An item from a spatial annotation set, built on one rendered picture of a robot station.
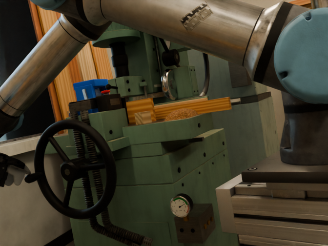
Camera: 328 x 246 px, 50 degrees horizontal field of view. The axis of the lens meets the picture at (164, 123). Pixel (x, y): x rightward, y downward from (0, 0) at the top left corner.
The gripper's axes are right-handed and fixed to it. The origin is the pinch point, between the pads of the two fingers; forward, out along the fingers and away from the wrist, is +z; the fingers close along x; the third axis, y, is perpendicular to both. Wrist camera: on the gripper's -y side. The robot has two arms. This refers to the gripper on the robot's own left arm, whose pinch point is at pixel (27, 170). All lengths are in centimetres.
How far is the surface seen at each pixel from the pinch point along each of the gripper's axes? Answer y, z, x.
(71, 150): -9.1, 11.0, 4.5
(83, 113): -17.9, 4.6, 13.0
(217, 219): 3, 66, 33
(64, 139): -16.5, 17.7, -6.1
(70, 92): -99, 109, -105
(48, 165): -45, 118, -120
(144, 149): -11.1, 20.8, 25.1
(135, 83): -39.4, 26.3, 14.8
